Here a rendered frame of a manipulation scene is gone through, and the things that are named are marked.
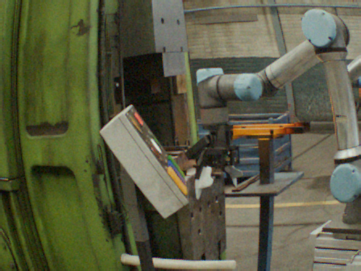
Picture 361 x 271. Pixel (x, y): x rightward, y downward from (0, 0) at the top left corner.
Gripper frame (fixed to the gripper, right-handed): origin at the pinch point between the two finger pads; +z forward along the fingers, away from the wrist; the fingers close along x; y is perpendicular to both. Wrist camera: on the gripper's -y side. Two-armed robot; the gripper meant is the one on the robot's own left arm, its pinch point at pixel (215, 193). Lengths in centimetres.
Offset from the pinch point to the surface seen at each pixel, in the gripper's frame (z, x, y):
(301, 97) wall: 28, 691, -475
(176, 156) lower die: -4.7, 22.9, -44.0
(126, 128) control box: -22.7, -27.9, 0.3
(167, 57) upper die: -41, 22, -43
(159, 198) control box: -4.3, -23.0, 4.3
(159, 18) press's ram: -58, 19, -42
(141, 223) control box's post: 7.0, -18.8, -12.3
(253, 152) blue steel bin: 58, 316, -280
